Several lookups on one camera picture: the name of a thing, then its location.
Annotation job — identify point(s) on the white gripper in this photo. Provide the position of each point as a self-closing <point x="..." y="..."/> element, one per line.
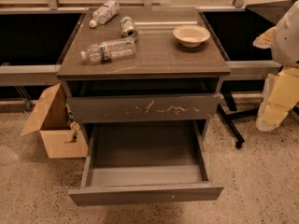
<point x="287" y="41"/>

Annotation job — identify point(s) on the clear plastic water bottle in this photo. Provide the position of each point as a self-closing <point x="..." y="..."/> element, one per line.
<point x="109" y="50"/>

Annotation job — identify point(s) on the grey drawer cabinet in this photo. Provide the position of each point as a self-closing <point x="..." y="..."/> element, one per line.
<point x="155" y="42"/>

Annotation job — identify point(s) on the white labelled plastic bottle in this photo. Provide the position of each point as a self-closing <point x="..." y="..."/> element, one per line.
<point x="105" y="13"/>

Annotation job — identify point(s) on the open grey bottom drawer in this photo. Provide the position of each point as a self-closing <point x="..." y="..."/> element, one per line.
<point x="145" y="162"/>

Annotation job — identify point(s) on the scratched grey middle drawer front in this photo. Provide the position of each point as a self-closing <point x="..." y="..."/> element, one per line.
<point x="143" y="108"/>

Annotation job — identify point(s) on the white shallow bowl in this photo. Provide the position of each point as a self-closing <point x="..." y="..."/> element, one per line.
<point x="191" y="36"/>

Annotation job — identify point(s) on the open cardboard box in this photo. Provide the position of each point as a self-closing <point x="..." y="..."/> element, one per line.
<point x="49" y="117"/>

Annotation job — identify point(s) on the metal window railing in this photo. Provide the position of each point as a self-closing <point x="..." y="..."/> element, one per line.
<point x="271" y="9"/>

